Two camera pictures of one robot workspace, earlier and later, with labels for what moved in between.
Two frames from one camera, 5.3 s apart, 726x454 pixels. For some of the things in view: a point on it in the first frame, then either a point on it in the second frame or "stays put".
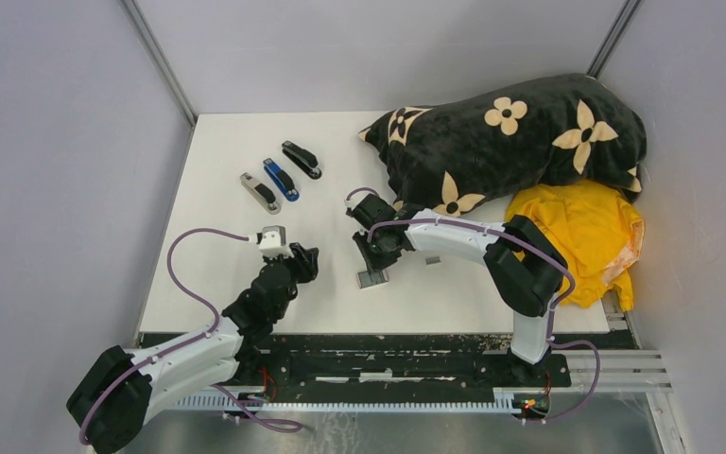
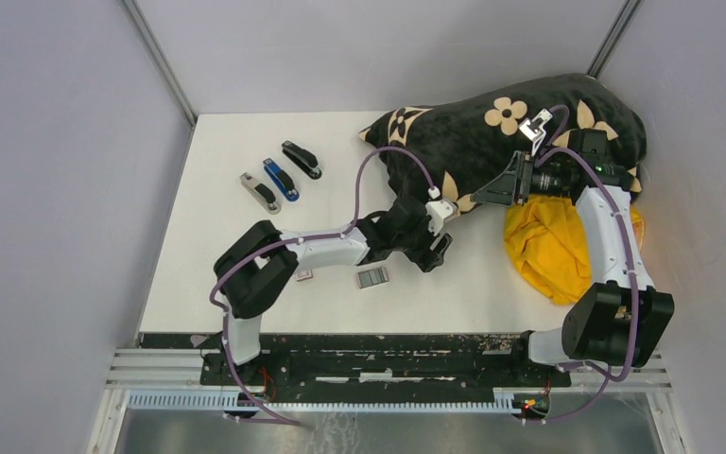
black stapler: x=304 y=159 stays put
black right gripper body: x=376 y=243 -> x=547 y=181
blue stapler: x=282 y=179 stays put
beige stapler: x=261 y=193 stays put
